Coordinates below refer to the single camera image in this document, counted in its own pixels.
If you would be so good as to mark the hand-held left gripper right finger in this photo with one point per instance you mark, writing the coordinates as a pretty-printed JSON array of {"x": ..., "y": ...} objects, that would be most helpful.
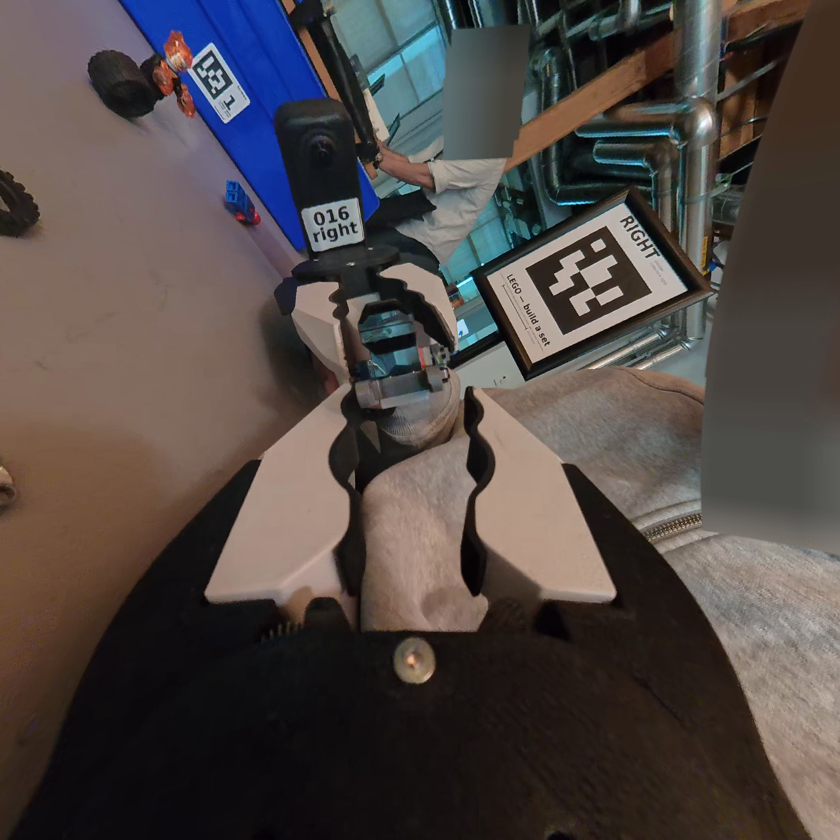
[{"x": 538, "y": 525}]

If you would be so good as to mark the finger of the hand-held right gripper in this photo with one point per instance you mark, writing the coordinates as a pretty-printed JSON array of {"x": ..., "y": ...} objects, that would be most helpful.
[
  {"x": 433, "y": 295},
  {"x": 315, "y": 321}
]

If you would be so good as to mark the blue storage bin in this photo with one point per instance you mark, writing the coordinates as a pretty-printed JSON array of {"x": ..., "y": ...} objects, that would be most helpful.
[{"x": 262, "y": 65}]

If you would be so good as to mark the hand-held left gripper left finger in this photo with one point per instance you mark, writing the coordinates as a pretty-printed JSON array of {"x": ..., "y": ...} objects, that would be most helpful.
[{"x": 282, "y": 525}]

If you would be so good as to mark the orange flame lego minifigure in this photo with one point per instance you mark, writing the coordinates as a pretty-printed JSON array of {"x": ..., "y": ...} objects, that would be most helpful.
[{"x": 172, "y": 59}]

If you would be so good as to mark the thick black lego tire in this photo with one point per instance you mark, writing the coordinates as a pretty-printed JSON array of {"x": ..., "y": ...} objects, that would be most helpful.
[{"x": 121, "y": 85}]

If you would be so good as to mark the knobby black lego wheel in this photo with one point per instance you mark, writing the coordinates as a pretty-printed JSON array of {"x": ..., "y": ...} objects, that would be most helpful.
[{"x": 26, "y": 203}]

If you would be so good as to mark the silver ventilation ducts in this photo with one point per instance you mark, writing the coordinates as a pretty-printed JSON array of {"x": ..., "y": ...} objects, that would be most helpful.
[{"x": 695, "y": 65}]

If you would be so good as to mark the wooden beam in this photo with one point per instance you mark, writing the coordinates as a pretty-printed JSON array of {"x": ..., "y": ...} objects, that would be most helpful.
[{"x": 623, "y": 85}]

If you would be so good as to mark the grey zip hoodie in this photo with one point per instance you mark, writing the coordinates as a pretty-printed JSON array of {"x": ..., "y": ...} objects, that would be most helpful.
[{"x": 754, "y": 623}]

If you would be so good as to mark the grey and black lego model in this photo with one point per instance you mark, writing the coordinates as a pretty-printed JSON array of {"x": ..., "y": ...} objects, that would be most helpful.
[{"x": 394, "y": 387}]

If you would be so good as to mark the framed marker sign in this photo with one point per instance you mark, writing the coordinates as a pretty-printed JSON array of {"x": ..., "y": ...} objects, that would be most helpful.
[{"x": 590, "y": 282}]

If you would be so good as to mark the small blue lego piece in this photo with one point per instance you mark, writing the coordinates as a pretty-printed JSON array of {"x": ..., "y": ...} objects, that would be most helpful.
[{"x": 237, "y": 197}]

